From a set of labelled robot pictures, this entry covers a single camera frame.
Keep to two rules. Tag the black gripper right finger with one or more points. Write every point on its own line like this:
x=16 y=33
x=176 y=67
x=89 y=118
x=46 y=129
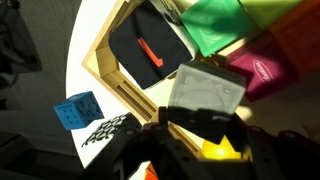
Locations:
x=285 y=156

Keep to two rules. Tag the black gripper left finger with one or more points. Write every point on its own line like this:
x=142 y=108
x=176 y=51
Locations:
x=131 y=146

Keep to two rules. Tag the grey block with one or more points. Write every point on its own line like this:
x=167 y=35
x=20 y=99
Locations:
x=204 y=98

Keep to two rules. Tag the orange rainbow block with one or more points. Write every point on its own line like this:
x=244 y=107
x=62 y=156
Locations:
x=150 y=173

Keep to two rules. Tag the black and white patterned block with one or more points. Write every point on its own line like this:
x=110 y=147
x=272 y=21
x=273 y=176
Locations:
x=109 y=128

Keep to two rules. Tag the yellow round block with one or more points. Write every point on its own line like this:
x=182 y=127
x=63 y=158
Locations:
x=221 y=151

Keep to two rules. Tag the blue cube block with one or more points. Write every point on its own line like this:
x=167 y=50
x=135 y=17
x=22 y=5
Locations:
x=78 y=111

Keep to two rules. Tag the magenta block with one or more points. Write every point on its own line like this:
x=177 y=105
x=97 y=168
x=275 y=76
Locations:
x=264 y=65

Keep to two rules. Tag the black block with red mark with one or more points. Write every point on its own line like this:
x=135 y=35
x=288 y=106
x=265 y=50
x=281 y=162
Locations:
x=151 y=42

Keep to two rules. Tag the orange red block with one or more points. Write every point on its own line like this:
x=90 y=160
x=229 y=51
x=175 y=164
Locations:
x=298 y=34

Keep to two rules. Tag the lime green block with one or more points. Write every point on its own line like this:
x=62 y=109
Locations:
x=266 y=12

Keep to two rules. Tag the wooden tray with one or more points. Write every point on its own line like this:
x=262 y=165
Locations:
x=122 y=90

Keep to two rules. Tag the round white table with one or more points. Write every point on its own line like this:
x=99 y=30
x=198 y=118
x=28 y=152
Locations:
x=295 y=110

